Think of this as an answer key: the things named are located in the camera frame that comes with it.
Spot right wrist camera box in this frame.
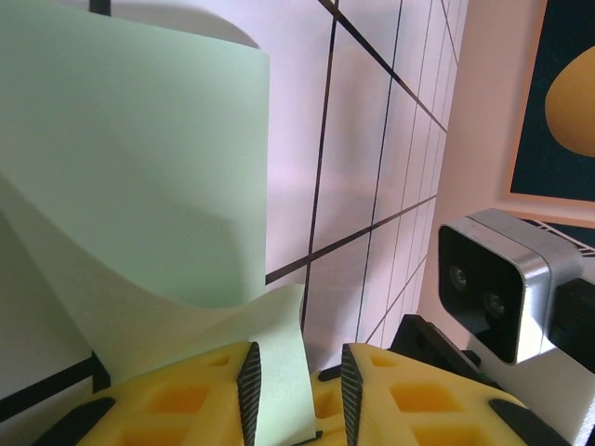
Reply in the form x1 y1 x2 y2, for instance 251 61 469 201
438 207 595 440

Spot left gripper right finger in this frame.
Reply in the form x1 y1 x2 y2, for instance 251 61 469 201
311 342 574 446

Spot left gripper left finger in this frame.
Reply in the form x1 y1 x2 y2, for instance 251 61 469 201
59 341 262 446

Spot green square paper sheet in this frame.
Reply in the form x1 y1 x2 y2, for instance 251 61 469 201
0 0 323 446

